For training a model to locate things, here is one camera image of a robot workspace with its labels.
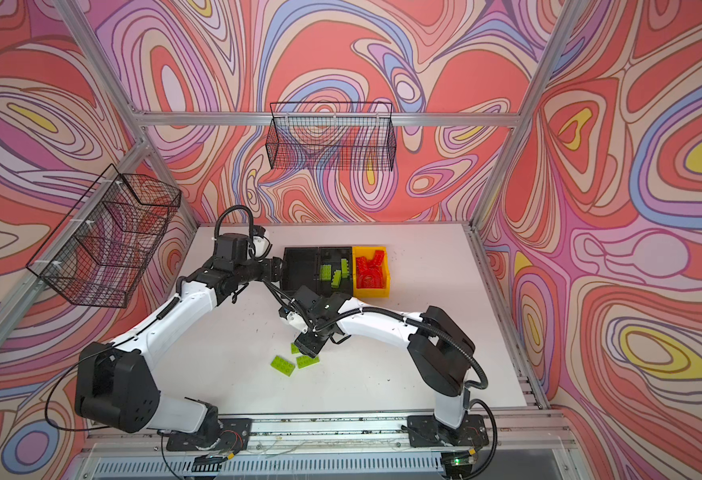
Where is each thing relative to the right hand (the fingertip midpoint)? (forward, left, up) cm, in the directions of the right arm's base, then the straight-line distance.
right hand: (316, 347), depth 83 cm
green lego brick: (-4, +9, -3) cm, 11 cm away
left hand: (+21, +10, +14) cm, 27 cm away
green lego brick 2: (-2, +3, -4) cm, 6 cm away
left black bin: (+30, +7, -3) cm, 31 cm away
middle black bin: (+28, -5, -2) cm, 28 cm away
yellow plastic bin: (+34, -17, +1) cm, 38 cm away
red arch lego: (+27, -17, -3) cm, 32 cm away
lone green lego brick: (+29, -9, -2) cm, 31 cm away
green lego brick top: (+28, -1, -3) cm, 28 cm away
